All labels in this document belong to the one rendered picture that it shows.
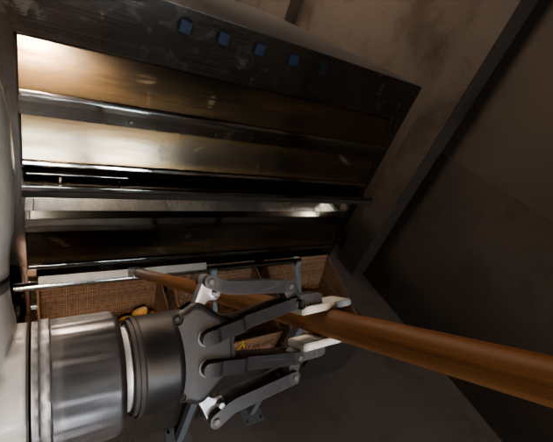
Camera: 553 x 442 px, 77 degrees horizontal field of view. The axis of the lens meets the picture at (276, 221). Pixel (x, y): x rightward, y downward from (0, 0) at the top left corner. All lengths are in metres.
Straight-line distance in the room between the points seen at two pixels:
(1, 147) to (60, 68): 1.20
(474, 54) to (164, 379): 3.37
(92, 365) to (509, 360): 0.27
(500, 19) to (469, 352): 3.28
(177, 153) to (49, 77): 0.53
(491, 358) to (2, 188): 0.32
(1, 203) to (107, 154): 1.32
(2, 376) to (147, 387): 0.08
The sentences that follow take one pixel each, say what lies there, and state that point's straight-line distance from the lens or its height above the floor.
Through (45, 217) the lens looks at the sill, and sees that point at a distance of 1.74.
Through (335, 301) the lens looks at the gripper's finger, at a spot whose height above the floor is 1.98.
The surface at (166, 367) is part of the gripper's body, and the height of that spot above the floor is 1.99.
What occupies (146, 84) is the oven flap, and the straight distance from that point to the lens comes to 1.49.
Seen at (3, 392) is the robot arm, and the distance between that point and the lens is 0.26.
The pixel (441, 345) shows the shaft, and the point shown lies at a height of 2.06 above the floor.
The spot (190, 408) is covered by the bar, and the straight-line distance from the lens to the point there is 2.08.
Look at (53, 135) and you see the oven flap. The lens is 1.55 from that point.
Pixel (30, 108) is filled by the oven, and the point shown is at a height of 1.65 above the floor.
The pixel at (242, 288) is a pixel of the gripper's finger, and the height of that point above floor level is 2.00.
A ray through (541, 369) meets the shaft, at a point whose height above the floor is 2.10.
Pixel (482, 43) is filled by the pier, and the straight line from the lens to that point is 3.48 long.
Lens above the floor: 2.23
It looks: 31 degrees down
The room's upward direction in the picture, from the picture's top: 22 degrees clockwise
